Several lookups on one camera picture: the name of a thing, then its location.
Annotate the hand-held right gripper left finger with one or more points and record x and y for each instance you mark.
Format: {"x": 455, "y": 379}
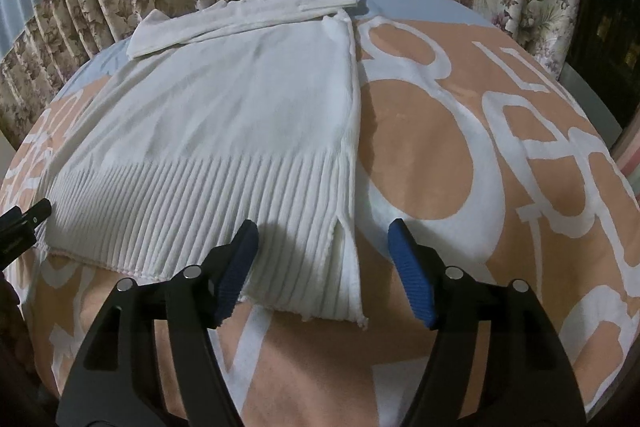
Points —
{"x": 232, "y": 282}

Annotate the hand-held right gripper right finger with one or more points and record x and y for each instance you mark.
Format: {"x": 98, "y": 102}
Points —
{"x": 412, "y": 277}

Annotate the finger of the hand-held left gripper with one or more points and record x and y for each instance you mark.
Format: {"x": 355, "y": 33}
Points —
{"x": 37, "y": 211}

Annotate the white knit sweater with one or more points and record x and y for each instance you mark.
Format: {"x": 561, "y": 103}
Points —
{"x": 225, "y": 132}

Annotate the orange printed blanket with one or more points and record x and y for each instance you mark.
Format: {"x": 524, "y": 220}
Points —
{"x": 425, "y": 167}

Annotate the black water dispenser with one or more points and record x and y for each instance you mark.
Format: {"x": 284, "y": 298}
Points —
{"x": 607, "y": 22}

